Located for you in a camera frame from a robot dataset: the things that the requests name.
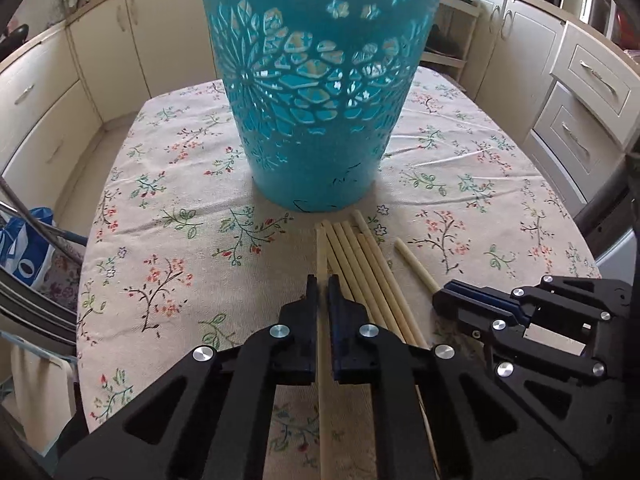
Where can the beige towel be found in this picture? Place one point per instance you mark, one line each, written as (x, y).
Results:
(42, 400)

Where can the cream panelled drawer unit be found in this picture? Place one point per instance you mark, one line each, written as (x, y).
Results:
(585, 110)

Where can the cream sink base cabinets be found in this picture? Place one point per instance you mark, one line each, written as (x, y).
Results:
(150, 35)

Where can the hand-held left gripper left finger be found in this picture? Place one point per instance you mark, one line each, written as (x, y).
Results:
(308, 340)

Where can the long pale chopstick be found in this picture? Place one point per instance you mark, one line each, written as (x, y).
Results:
(320, 260)

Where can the cream stove drawer cabinet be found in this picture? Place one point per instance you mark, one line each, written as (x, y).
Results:
(45, 110)

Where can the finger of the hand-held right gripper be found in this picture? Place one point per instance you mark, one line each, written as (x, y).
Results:
(480, 300)
(465, 317)

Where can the white rolling cart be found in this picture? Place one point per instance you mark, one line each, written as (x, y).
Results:
(452, 59)

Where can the cream corner base cabinet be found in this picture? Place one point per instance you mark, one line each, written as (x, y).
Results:
(525, 50)

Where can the pile of wooden chopsticks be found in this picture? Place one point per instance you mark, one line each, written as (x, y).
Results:
(367, 270)

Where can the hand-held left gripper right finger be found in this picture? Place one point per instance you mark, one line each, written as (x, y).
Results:
(340, 340)

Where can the black frying pan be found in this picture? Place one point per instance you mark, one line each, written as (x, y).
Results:
(14, 40)

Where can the blue frame folding rack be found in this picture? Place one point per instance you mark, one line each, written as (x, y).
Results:
(40, 347)

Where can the floral tablecloth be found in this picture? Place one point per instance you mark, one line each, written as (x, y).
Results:
(200, 260)

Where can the teal perforated plastic basket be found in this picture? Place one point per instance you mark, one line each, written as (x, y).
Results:
(320, 160)

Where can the blue and white bag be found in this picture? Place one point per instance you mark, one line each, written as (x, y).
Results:
(25, 250)

